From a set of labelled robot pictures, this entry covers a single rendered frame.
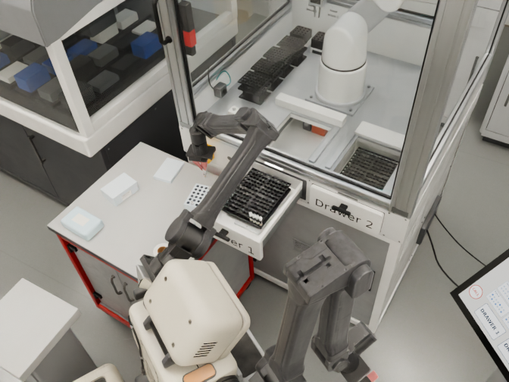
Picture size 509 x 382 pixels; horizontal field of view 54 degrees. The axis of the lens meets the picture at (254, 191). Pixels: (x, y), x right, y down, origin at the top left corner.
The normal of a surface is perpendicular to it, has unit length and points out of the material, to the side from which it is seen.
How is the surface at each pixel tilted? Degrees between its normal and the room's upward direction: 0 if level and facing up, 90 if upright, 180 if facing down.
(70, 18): 90
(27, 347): 0
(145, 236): 0
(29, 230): 0
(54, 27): 90
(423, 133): 90
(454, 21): 90
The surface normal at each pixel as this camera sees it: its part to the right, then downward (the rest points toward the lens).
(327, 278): -0.23, -0.56
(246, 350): -0.04, -0.67
